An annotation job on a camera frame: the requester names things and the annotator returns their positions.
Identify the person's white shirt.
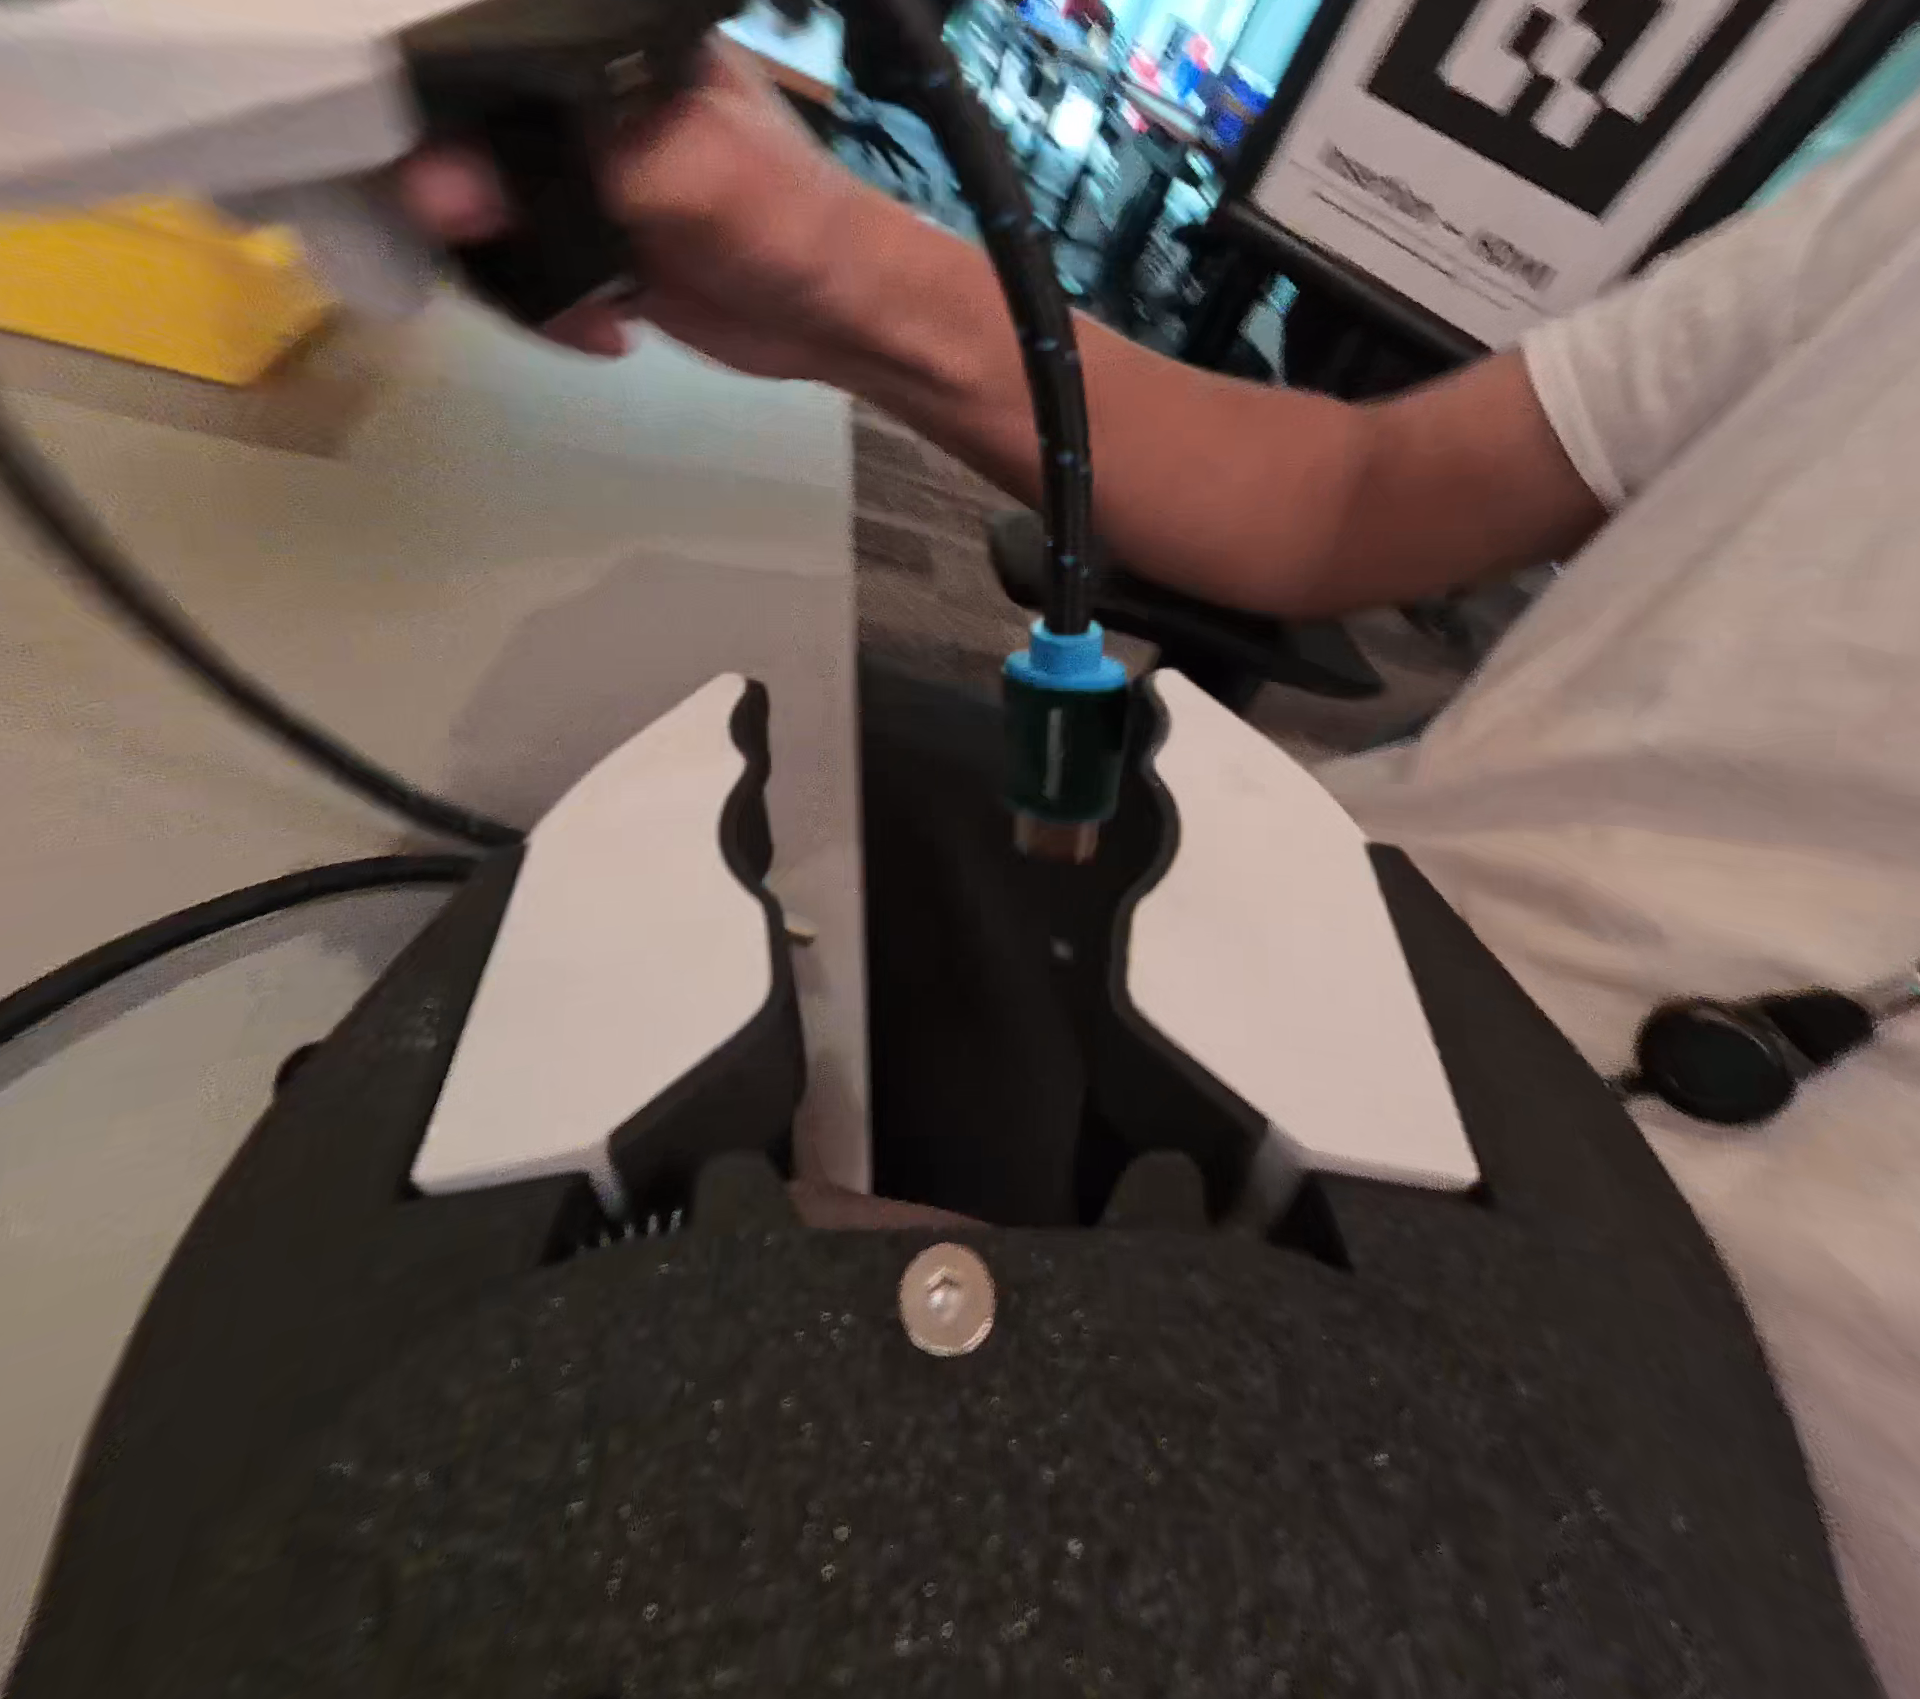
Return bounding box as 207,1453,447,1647
1319,80,1920,1699

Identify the yellow plastic bin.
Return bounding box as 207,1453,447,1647
0,196,344,388

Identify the person's right forearm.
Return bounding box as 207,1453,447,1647
840,184,1608,622

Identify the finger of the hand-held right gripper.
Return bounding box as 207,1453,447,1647
236,184,455,324
0,0,590,212

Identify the black badge reel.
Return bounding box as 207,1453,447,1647
1625,986,1877,1125

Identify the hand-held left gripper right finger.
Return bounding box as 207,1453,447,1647
1106,668,1484,1225

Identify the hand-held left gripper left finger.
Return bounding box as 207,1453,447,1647
408,674,809,1227

